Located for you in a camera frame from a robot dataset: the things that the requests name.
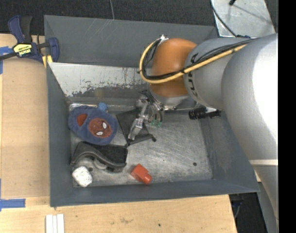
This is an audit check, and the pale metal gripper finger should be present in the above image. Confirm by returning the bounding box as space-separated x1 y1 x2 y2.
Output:
127 117 144 141
143 114 152 131

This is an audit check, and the black curved shoe insole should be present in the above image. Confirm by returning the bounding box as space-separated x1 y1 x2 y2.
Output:
70 141 129 173

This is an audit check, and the grey metal bin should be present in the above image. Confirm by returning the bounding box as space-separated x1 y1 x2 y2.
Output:
43 15 261 207

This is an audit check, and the blue hat with red mask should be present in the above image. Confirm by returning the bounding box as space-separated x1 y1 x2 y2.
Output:
67 102 120 147

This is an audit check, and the red plastic block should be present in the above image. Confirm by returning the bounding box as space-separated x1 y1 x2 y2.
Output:
130 163 153 185

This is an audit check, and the pale wood board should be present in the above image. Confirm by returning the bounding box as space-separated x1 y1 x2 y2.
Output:
0 57 52 200

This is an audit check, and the black cylinder on white bracket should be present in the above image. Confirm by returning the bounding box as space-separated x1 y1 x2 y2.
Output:
188 106 222 120

